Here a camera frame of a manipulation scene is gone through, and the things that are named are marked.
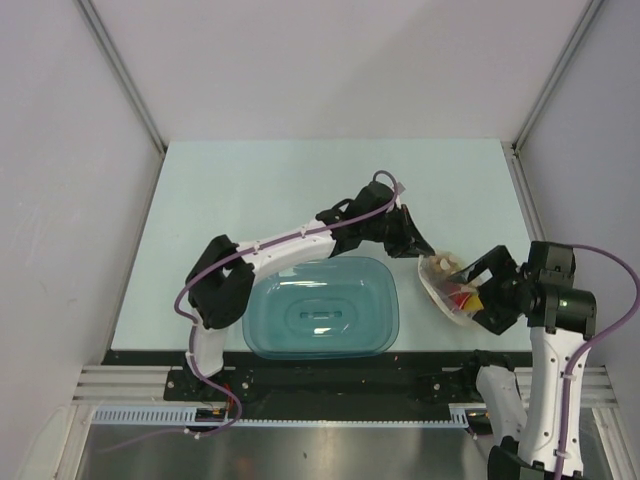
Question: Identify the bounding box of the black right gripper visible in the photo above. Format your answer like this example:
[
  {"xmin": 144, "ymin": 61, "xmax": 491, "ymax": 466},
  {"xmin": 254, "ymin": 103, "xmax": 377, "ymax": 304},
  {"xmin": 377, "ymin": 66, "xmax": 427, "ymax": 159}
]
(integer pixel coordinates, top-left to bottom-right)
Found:
[{"xmin": 448, "ymin": 244, "xmax": 535, "ymax": 333}]

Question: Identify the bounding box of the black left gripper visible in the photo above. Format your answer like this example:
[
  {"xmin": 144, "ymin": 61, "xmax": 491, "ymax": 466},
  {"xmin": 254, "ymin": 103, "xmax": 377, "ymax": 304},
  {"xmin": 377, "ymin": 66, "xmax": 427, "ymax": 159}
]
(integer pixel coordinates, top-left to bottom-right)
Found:
[{"xmin": 362, "ymin": 205, "xmax": 433, "ymax": 259}]

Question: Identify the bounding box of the yellow fake lemon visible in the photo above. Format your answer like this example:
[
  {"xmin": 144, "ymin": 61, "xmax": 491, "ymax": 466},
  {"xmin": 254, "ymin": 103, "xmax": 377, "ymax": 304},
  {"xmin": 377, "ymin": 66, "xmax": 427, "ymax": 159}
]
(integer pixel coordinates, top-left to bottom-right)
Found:
[{"xmin": 461, "ymin": 295, "xmax": 484, "ymax": 312}]

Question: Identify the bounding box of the clear polka dot zip bag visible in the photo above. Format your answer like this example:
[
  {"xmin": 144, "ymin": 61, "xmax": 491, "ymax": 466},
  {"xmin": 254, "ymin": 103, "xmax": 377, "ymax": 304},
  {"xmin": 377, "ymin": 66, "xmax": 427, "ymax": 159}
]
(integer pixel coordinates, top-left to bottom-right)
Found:
[{"xmin": 417, "ymin": 251, "xmax": 483, "ymax": 328}]

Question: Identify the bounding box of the red fake food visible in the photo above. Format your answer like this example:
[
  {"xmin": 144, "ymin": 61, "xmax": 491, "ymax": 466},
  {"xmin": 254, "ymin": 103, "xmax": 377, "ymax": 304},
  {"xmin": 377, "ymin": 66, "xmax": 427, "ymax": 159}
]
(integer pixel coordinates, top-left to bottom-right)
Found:
[{"xmin": 440, "ymin": 281, "xmax": 469, "ymax": 306}]

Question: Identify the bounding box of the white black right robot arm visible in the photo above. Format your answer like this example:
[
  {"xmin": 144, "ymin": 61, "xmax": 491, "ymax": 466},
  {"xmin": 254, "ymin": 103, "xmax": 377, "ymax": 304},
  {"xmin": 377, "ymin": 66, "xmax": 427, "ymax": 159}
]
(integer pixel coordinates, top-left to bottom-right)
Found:
[{"xmin": 449, "ymin": 241, "xmax": 597, "ymax": 479}]

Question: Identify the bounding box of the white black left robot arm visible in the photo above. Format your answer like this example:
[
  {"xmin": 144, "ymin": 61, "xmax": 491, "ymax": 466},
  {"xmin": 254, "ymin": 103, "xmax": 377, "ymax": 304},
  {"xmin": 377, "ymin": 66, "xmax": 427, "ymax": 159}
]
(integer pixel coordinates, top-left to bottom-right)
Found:
[{"xmin": 173, "ymin": 179, "xmax": 435, "ymax": 400}]

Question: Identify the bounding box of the teal transparent plastic container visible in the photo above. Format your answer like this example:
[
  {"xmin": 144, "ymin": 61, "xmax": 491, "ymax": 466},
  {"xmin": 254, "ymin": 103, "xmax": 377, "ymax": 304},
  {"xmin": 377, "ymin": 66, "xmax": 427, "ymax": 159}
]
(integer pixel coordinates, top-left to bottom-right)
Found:
[{"xmin": 242, "ymin": 256, "xmax": 399, "ymax": 360}]

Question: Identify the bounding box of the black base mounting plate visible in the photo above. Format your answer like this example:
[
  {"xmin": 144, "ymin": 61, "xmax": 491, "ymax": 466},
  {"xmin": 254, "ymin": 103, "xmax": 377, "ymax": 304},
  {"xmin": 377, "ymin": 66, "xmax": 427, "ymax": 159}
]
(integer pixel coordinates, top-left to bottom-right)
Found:
[{"xmin": 102, "ymin": 349, "xmax": 584, "ymax": 406}]

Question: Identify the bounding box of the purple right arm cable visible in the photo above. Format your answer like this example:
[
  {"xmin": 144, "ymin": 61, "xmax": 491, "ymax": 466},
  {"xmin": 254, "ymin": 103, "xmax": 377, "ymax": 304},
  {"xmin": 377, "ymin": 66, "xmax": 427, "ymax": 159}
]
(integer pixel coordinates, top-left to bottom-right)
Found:
[{"xmin": 469, "ymin": 243, "xmax": 640, "ymax": 480}]

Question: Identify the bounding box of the right aluminium corner post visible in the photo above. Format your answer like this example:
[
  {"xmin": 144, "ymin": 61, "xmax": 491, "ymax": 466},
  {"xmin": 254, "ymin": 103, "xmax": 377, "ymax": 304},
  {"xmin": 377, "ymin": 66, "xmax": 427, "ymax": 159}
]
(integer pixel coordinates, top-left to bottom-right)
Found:
[{"xmin": 509, "ymin": 0, "xmax": 606, "ymax": 151}]

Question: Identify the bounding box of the aluminium corner post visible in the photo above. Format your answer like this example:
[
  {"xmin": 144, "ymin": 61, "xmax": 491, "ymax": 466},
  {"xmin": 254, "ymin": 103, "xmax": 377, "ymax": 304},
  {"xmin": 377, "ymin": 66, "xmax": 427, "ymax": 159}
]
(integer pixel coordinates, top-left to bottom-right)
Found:
[
  {"xmin": 509, "ymin": 0, "xmax": 606, "ymax": 151},
  {"xmin": 73, "ymin": 0, "xmax": 168, "ymax": 158}
]

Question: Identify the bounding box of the aluminium front frame rail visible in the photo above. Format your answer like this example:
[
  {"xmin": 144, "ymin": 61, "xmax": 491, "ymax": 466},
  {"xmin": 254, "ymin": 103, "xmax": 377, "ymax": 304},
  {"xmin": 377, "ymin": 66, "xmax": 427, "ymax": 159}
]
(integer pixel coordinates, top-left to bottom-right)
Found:
[{"xmin": 72, "ymin": 367, "xmax": 616, "ymax": 409}]

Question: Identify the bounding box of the left aluminium corner post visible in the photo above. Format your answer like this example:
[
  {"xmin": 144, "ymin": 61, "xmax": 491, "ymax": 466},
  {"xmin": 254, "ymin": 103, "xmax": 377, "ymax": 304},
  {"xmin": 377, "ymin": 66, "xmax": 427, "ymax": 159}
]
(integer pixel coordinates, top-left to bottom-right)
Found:
[{"xmin": 73, "ymin": 0, "xmax": 168, "ymax": 158}]

